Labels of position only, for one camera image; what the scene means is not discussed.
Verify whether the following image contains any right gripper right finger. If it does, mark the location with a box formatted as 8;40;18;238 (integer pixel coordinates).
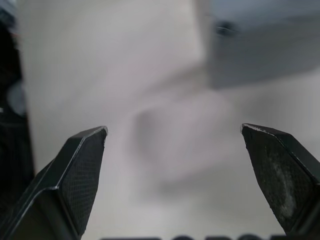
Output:
240;122;320;240

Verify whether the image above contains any grey plastic junction box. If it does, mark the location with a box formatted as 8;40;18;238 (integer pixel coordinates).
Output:
206;0;320;90

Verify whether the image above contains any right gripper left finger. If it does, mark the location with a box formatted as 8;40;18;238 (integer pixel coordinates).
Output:
0;126;109;240

